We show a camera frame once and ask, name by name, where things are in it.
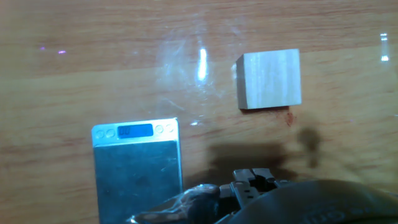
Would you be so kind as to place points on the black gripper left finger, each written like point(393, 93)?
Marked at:
point(241, 191)

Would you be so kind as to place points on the glossy wood-pattern mat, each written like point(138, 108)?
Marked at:
point(62, 93)

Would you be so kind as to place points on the small silver digital scale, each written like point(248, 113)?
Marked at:
point(136, 174)

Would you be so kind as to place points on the pale wooden cube block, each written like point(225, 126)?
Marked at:
point(270, 79)

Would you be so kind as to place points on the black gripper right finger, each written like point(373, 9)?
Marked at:
point(265, 179)

